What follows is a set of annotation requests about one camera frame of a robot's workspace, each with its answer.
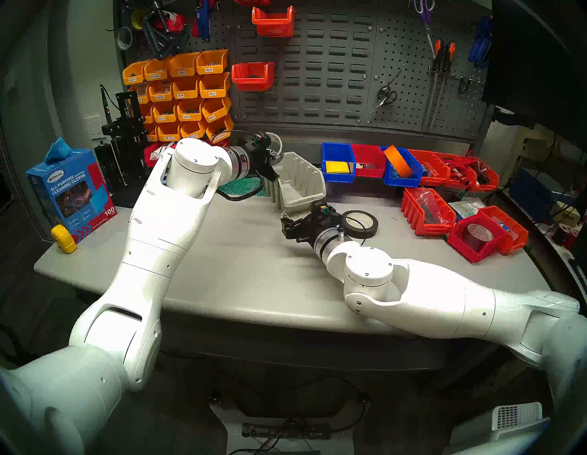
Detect grey plastic storage bin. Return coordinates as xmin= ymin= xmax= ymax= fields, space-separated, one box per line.
xmin=265 ymin=151 xmax=327 ymax=214

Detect red handled tool set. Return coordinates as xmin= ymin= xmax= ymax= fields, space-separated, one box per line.
xmin=443 ymin=156 xmax=477 ymax=184

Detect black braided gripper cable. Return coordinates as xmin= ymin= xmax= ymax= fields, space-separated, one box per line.
xmin=216 ymin=181 xmax=266 ymax=202

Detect black scissors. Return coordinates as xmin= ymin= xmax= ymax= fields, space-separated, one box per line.
xmin=367 ymin=64 xmax=405 ymax=121

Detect orange bin labelled M3-4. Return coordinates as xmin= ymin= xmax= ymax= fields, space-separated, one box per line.
xmin=199 ymin=72 xmax=231 ymax=98

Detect black base pad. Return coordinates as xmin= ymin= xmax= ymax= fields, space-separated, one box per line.
xmin=110 ymin=180 xmax=147 ymax=209

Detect black chair base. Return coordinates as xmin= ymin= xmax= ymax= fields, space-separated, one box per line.
xmin=0 ymin=323 xmax=69 ymax=372

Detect black power strip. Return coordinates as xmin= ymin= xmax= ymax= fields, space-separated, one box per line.
xmin=242 ymin=423 xmax=332 ymax=441

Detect blue cleaning cloth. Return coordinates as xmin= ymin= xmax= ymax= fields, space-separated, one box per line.
xmin=44 ymin=136 xmax=73 ymax=165

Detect blue storage bin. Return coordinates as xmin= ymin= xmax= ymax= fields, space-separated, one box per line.
xmin=321 ymin=142 xmax=357 ymax=184
xmin=380 ymin=146 xmax=423 ymax=188

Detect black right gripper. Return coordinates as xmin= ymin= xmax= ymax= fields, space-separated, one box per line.
xmin=281 ymin=211 xmax=342 ymax=244

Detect orange bin labelled M3X6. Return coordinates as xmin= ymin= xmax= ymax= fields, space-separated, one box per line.
xmin=196 ymin=49 xmax=229 ymax=75

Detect black floor cable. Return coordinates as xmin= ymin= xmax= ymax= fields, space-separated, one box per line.
xmin=151 ymin=346 xmax=372 ymax=434

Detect black soldering pen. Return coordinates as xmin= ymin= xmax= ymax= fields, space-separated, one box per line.
xmin=100 ymin=84 xmax=121 ymax=124

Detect black metal stand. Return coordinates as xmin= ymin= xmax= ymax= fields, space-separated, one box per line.
xmin=101 ymin=91 xmax=152 ymax=184

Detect grey pegboard panel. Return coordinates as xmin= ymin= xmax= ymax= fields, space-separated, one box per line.
xmin=367 ymin=0 xmax=495 ymax=140
xmin=114 ymin=0 xmax=237 ymax=121

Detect blue handled tool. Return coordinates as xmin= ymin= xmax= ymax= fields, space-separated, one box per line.
xmin=192 ymin=0 xmax=216 ymax=42

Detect purple scissors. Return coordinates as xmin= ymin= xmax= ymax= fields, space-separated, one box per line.
xmin=410 ymin=0 xmax=436 ymax=58

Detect orange bin labelled M2.5-6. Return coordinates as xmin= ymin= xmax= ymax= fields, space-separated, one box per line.
xmin=157 ymin=122 xmax=183 ymax=143

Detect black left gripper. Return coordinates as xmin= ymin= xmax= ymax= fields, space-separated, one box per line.
xmin=248 ymin=148 xmax=280 ymax=183

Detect white green packet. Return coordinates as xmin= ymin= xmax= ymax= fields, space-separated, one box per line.
xmin=447 ymin=200 xmax=487 ymax=221

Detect black cylindrical tools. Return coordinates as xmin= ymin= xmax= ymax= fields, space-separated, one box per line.
xmin=94 ymin=141 xmax=124 ymax=193

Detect yellow tape measure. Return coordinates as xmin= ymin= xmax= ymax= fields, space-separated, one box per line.
xmin=50 ymin=224 xmax=78 ymax=254

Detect red white tool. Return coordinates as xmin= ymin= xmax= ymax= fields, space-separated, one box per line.
xmin=158 ymin=11 xmax=188 ymax=33

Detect blue crate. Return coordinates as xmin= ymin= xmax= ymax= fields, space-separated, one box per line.
xmin=509 ymin=167 xmax=579 ymax=222

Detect grey louvred wall panel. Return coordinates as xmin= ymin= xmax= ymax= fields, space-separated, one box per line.
xmin=234 ymin=0 xmax=379 ymax=133

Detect orange bin labelled HEX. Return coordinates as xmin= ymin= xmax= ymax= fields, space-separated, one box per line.
xmin=205 ymin=116 xmax=234 ymax=144

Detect red spool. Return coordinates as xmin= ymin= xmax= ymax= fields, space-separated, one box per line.
xmin=553 ymin=222 xmax=582 ymax=250

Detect orange bin labelled M4-6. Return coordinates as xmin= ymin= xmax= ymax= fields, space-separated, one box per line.
xmin=172 ymin=75 xmax=202 ymax=100

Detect black tape roll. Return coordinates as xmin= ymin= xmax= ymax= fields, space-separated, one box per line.
xmin=342 ymin=210 xmax=379 ymax=239

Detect orange bin labelled M3-12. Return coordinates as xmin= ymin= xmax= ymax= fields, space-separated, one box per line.
xmin=152 ymin=100 xmax=179 ymax=123

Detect metal tool holder rail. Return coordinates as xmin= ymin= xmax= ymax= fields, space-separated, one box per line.
xmin=429 ymin=68 xmax=487 ymax=87

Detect black monitor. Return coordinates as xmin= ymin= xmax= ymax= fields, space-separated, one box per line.
xmin=482 ymin=0 xmax=587 ymax=152

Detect dark red storage bin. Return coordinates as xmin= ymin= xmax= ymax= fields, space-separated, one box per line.
xmin=447 ymin=213 xmax=500 ymax=264
xmin=144 ymin=142 xmax=175 ymax=168

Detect clear 3M tape roll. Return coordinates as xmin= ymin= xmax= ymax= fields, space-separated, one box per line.
xmin=266 ymin=132 xmax=286 ymax=161

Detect orange bin labelled M3-6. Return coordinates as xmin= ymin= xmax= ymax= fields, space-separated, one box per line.
xmin=202 ymin=95 xmax=232 ymax=123

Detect orange handled file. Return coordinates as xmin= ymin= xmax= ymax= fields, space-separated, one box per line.
xmin=430 ymin=41 xmax=457 ymax=131
xmin=422 ymin=39 xmax=445 ymax=131

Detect ribbed red storage bin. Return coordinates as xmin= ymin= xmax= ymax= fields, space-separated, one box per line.
xmin=400 ymin=187 xmax=457 ymax=237

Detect blue cleaning cloths box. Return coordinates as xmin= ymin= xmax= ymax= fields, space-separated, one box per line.
xmin=26 ymin=148 xmax=117 ymax=244

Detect orange tape roll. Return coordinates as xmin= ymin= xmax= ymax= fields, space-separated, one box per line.
xmin=383 ymin=145 xmax=414 ymax=178

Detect orange bin labelled M3-8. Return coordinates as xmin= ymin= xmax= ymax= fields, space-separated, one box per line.
xmin=177 ymin=97 xmax=205 ymax=122

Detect white vented appliance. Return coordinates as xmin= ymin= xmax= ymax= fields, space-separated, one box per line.
xmin=443 ymin=401 xmax=551 ymax=455

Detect wooden frame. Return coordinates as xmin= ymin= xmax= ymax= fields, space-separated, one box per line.
xmin=511 ymin=124 xmax=587 ymax=184

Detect black small box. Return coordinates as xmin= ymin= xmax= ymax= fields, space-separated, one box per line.
xmin=438 ymin=183 xmax=475 ymax=202

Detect green cutting mat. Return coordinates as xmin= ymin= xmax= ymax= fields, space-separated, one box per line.
xmin=218 ymin=177 xmax=271 ymax=198

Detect black bench clamp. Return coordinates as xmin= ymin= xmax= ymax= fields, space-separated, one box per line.
xmin=141 ymin=2 xmax=189 ymax=60

